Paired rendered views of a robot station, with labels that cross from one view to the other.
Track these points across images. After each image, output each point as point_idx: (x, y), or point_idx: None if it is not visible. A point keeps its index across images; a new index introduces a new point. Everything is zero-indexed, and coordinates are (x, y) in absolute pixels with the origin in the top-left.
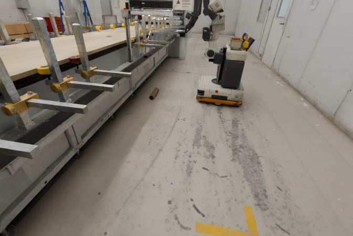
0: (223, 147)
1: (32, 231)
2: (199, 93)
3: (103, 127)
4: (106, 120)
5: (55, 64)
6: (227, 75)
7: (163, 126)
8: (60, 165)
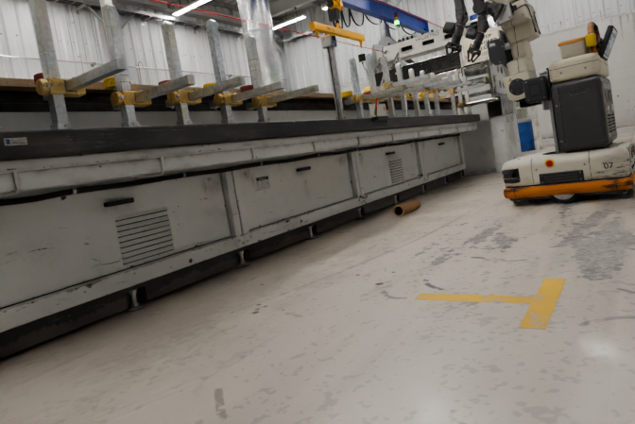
0: (541, 238)
1: (164, 306)
2: (507, 179)
3: (290, 241)
4: (298, 231)
5: (222, 70)
6: (565, 119)
7: (408, 234)
8: (213, 250)
